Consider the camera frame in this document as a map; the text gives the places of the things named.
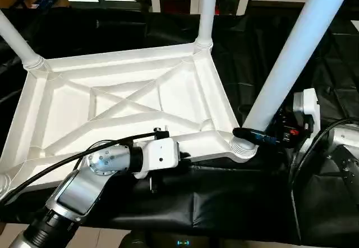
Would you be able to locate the white plastic table top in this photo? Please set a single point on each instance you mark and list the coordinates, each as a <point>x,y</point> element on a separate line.
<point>112,96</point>

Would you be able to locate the black mat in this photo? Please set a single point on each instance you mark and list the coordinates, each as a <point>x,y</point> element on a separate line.
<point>252,209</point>

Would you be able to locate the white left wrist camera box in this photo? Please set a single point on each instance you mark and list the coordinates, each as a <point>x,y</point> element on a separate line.
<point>160,157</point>

